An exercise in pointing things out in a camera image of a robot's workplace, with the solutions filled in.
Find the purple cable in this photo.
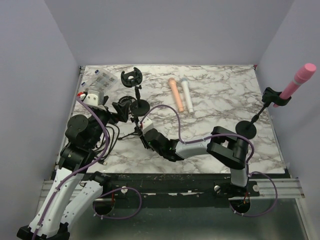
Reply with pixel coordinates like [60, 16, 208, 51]
[141, 104, 278, 218]
[31, 96, 143, 240]

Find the black tripod shock mount stand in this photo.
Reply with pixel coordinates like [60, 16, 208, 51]
[118, 95, 141, 141]

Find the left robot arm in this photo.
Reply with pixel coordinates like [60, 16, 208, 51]
[17, 92, 131, 240]

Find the beige microphone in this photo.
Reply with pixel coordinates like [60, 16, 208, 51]
[168, 77, 184, 113]

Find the silver white microphone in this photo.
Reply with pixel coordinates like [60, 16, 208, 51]
[180, 78, 194, 113]

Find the black clip round base stand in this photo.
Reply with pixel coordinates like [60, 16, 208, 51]
[235, 87, 292, 140]

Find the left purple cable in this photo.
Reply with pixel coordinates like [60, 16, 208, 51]
[31, 96, 143, 240]

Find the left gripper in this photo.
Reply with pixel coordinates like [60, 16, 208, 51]
[89, 96, 130, 148]

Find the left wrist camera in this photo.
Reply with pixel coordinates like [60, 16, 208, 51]
[77, 89, 106, 111]

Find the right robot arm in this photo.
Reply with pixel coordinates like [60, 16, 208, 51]
[141, 126, 250, 196]

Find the pink microphone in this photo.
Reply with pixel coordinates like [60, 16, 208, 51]
[279, 63, 317, 100]

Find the black shock mount desk stand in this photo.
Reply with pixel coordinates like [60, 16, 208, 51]
[120, 67, 150, 117]

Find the clear plastic parts box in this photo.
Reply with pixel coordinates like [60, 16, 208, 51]
[80, 69, 118, 96]

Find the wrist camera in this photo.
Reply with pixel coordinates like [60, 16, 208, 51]
[77, 89, 106, 111]
[141, 117, 154, 134]

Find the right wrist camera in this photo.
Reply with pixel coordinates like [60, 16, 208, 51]
[141, 117, 154, 134]

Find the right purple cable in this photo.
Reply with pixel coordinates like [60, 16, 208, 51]
[141, 104, 278, 218]

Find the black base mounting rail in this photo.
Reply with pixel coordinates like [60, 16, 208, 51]
[93, 173, 260, 210]

